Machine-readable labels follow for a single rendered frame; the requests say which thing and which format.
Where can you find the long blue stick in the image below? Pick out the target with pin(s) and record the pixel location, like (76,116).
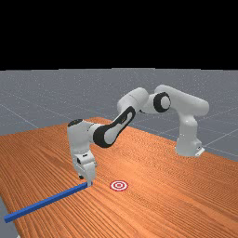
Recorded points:
(43,203)

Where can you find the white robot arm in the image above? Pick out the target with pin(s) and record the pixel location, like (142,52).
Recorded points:
(186,108)

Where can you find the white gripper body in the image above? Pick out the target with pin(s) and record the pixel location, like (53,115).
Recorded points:
(84,164)

